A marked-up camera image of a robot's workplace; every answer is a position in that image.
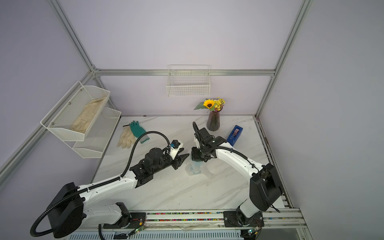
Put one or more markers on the blue plastic wine glass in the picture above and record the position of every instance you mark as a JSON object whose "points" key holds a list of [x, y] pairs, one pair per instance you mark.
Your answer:
{"points": [[196, 167]]}

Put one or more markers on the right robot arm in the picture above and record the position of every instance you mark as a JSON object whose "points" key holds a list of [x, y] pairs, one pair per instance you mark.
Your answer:
{"points": [[265, 186]]}

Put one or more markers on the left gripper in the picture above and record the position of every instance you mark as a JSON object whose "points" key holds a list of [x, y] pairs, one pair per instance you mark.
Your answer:
{"points": [[177, 162]]}

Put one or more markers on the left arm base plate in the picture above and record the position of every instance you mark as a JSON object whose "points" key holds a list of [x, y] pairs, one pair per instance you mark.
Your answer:
{"points": [[134, 221]]}

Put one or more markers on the green work glove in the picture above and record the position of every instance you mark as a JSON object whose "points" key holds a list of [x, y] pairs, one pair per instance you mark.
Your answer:
{"points": [[138, 131]]}

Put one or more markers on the white wire wall basket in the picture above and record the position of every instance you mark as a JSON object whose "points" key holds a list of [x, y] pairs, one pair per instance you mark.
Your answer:
{"points": [[188, 80]]}

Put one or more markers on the blue tape dispenser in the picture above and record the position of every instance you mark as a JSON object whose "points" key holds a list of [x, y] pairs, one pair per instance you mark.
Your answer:
{"points": [[234, 135]]}

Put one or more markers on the lower white mesh shelf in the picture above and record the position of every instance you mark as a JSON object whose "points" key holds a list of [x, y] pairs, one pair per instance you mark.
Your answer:
{"points": [[95, 143]]}

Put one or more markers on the clear bubble wrap sheet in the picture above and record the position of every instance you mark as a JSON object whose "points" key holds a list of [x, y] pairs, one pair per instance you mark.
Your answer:
{"points": [[205, 170]]}

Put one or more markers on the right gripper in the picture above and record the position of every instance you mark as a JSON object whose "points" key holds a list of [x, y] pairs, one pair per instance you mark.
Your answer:
{"points": [[197, 157]]}

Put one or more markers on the sunflower bouquet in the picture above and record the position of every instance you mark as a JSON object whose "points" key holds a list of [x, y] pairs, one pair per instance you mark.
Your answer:
{"points": [[213, 105]]}

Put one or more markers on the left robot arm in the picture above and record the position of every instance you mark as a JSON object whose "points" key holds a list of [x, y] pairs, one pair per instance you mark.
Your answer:
{"points": [[84, 209]]}

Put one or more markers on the aluminium front rail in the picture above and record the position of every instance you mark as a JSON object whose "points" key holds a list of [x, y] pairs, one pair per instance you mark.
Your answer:
{"points": [[285, 224]]}

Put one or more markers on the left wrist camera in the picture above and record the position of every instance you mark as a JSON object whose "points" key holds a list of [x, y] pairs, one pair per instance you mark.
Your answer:
{"points": [[175, 147]]}

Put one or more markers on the beige work glove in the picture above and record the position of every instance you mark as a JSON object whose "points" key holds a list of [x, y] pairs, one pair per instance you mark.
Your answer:
{"points": [[127, 138]]}

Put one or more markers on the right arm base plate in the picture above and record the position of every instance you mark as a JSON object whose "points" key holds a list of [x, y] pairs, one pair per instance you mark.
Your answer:
{"points": [[238, 219]]}

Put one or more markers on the dark glass flower vase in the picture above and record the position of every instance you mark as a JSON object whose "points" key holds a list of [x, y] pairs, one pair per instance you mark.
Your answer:
{"points": [[213, 123]]}

